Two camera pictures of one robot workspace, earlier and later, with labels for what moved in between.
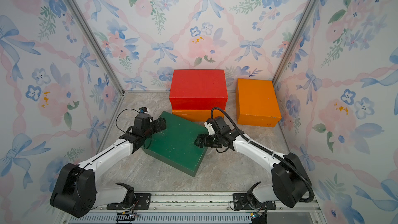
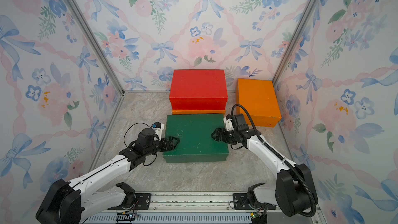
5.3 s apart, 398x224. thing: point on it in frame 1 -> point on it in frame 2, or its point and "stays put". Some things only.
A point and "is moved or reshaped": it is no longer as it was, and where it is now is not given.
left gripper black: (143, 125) -> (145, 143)
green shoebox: (174, 145) is moved or reshaped
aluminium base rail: (203, 208) stays put
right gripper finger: (204, 145) -> (226, 137)
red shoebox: (198, 89) stays put
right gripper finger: (202, 138) -> (221, 134)
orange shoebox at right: (257, 103) stays put
